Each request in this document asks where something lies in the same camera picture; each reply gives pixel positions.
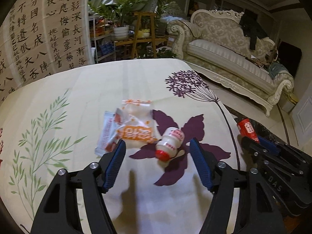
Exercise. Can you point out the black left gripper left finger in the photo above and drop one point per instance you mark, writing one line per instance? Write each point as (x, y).
(72, 193)

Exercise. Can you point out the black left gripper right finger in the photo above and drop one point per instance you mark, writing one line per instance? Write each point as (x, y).
(257, 211)

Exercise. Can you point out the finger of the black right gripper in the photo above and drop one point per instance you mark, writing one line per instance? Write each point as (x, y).
(270, 146)
(251, 146)

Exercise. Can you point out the red tube black cap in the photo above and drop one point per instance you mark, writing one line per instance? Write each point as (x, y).
(246, 129)

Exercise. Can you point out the white bottle red cap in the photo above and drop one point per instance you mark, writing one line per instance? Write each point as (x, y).
(167, 147)

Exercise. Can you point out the teal cloth on sofa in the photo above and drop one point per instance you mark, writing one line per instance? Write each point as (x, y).
(276, 68)

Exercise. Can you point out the silver white snack wrapper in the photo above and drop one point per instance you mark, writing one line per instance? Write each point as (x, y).
(109, 135)

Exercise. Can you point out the floral cream tablecloth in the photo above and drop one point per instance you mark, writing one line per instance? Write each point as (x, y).
(56, 122)

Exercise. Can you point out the orange clear plastic wrapper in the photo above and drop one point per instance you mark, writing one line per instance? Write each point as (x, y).
(134, 121)

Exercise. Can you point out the ornate cream sofa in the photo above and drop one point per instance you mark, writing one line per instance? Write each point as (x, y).
(213, 44)

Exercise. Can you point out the black garment on sofa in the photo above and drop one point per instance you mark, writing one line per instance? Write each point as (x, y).
(251, 28)

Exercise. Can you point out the small floor green plant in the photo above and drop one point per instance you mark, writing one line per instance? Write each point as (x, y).
(165, 53)

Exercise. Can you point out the wooden plant stand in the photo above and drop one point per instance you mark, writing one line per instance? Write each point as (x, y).
(146, 36)

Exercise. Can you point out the metal storage shelf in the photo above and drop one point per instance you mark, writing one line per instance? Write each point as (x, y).
(101, 39)

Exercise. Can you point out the calligraphy folding screen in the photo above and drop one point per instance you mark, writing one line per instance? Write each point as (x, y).
(43, 37)

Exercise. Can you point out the white potted green plant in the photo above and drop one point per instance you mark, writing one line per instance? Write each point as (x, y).
(119, 14)

